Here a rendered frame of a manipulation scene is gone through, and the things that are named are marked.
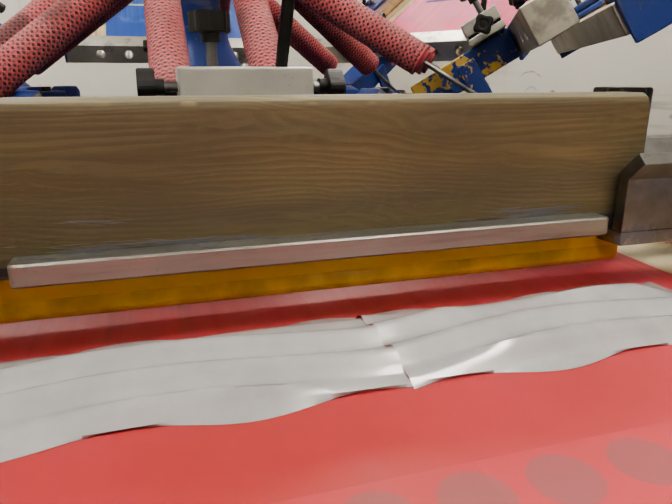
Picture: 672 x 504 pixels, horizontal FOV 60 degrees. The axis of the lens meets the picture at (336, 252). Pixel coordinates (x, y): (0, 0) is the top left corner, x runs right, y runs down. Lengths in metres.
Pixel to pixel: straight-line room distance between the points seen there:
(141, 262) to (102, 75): 4.17
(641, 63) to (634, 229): 2.68
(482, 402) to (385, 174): 0.12
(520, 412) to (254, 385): 0.10
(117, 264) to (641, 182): 0.27
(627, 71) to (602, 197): 2.73
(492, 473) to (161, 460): 0.10
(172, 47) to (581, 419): 0.66
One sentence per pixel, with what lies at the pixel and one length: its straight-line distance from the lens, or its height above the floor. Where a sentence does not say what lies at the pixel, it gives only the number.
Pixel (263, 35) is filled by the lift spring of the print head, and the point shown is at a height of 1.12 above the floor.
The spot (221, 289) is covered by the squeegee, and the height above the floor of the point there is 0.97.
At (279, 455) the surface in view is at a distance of 0.19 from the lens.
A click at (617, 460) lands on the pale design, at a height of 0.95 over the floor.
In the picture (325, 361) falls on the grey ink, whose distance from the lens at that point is 0.23.
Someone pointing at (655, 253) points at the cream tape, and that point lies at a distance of 0.44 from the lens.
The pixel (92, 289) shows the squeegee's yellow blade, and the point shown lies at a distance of 0.29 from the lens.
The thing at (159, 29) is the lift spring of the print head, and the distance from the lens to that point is 0.81.
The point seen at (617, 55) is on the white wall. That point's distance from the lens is 3.15.
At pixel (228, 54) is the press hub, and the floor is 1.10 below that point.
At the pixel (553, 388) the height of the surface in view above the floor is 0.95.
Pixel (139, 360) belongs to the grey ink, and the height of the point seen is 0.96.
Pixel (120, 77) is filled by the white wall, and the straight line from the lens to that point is 4.42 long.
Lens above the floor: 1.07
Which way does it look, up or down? 17 degrees down
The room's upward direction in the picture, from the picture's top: straight up
